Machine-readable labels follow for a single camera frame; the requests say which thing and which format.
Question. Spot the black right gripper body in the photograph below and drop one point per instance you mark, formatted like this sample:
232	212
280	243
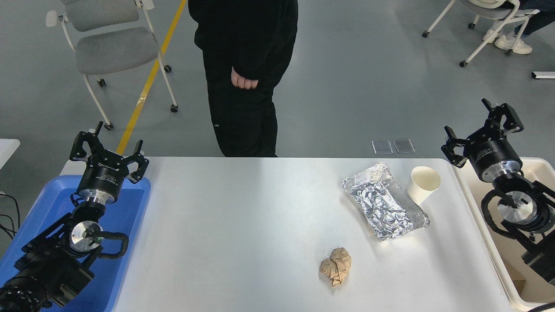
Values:
492	151

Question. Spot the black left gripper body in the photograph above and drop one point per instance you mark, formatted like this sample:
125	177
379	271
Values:
103	175

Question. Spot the white paper cup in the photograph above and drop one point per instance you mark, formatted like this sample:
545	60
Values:
422	182

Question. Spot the foil tray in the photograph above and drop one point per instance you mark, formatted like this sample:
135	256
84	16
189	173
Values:
381	203

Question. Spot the person's left hand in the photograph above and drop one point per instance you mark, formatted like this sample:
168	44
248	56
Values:
245	81

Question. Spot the blue plastic tray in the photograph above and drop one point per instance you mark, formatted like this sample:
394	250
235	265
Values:
125	208

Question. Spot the large pale bin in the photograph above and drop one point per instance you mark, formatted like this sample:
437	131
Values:
475	195

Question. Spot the clear floor plate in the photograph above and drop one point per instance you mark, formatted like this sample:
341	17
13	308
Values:
403	146
382	147

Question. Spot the white bar on floor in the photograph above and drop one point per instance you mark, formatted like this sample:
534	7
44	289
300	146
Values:
544	75

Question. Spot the white side table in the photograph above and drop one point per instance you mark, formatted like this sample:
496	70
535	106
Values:
8	151

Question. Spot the seated person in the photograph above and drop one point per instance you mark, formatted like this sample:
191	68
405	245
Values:
514	43

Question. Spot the grey wheeled chair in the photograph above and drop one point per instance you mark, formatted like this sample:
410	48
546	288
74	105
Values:
112	50

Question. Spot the white-framed wheeled chair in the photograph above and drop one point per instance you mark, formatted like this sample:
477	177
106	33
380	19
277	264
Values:
490	11

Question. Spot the crumpled tan paper ball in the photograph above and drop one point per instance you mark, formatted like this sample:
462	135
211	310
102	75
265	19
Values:
338	266

